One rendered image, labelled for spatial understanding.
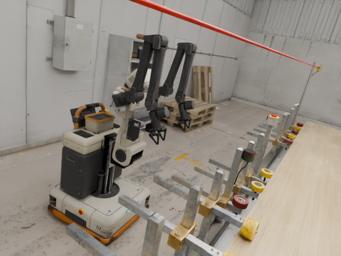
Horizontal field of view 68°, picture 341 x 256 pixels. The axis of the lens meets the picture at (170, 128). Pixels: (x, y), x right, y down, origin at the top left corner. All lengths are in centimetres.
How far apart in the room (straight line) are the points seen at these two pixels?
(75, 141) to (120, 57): 211
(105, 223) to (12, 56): 208
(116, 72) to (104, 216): 240
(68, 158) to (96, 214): 48
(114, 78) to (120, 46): 47
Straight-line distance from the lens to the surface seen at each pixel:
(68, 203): 227
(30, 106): 351
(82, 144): 198
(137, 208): 107
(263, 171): 184
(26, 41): 335
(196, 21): 43
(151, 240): 77
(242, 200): 142
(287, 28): 943
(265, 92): 942
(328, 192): 193
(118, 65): 391
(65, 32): 330
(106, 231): 211
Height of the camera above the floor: 160
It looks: 18 degrees down
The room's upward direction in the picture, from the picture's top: 11 degrees clockwise
